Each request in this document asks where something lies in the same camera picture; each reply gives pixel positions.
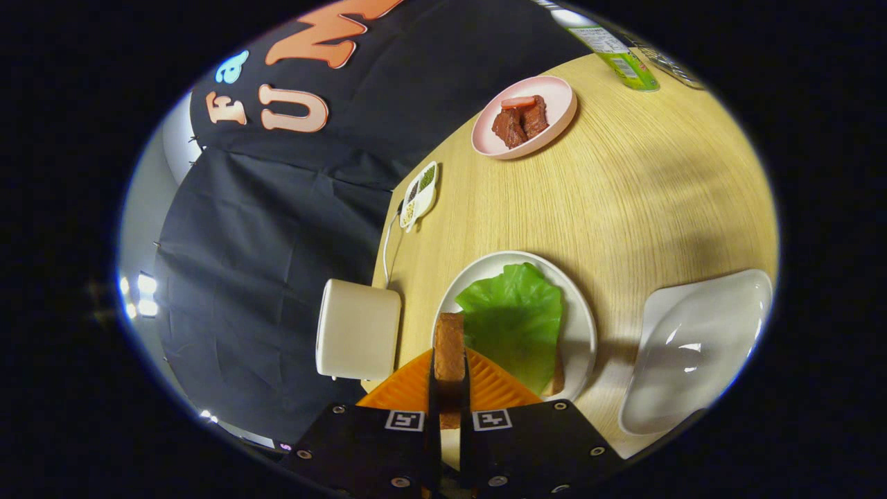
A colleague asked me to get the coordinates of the black backdrop cloth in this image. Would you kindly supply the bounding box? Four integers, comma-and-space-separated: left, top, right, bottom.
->
154, 0, 597, 444

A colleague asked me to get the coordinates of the brown meat piece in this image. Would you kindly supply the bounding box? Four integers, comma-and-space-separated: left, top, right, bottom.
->
491, 97, 550, 150

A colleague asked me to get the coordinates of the round white plate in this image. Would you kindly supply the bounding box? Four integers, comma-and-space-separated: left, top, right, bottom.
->
430, 250, 598, 403

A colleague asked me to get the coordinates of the toasted bread slice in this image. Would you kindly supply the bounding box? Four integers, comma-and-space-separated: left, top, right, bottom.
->
434, 312, 467, 430

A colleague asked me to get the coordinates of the pink plate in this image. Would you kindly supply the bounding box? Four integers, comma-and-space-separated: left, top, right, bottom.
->
471, 74, 579, 161

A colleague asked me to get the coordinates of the cluster of bright lamps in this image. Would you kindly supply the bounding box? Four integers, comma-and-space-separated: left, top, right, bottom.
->
118, 272, 160, 321

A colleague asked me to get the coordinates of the white power cable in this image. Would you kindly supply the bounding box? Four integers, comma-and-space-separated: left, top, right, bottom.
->
383, 200, 407, 286

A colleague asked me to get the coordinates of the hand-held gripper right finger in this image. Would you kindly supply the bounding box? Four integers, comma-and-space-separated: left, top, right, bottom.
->
459, 349, 629, 497

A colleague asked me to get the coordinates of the white toaster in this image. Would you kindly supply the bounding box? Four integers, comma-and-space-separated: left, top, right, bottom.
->
315, 278, 403, 382

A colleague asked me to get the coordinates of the silver bottle with green label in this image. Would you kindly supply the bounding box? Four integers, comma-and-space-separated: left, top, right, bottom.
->
546, 0, 661, 93

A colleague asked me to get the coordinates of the wire mesh basket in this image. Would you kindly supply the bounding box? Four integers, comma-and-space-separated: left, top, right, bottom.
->
632, 33, 709, 92

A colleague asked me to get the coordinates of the white divided dish with seeds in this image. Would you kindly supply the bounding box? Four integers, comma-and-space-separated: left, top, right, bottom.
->
399, 161, 439, 234

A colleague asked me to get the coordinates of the white square dish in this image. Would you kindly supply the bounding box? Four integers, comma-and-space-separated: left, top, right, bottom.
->
618, 268, 774, 437

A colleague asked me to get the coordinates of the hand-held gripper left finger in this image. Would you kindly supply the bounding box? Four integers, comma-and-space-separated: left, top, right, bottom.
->
279, 349, 443, 499

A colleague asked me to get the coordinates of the green lettuce leaf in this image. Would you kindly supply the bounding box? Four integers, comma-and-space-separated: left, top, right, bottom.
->
455, 262, 564, 396

